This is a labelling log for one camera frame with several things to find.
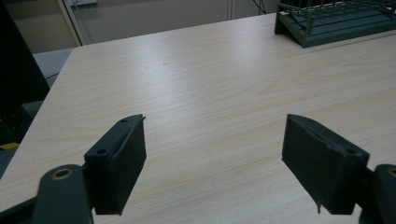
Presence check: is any black panel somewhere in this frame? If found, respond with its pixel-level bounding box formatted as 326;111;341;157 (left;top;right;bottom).
0;0;50;146

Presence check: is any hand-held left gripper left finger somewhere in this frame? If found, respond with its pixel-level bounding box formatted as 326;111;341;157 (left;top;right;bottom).
83;113;148;217

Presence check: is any dark green wire rack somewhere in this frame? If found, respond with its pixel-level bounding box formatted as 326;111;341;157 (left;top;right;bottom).
274;0;396;49

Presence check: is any grey low surface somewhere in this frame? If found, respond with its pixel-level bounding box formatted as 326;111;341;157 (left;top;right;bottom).
21;47;78;120

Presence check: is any white metal frame post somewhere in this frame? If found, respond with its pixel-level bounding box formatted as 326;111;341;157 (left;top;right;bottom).
56;0;92;47

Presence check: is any black cable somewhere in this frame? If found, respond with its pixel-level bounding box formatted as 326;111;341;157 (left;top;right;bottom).
251;0;268;15

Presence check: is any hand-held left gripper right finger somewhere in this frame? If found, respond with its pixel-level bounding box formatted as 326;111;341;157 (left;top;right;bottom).
281;113;372;216

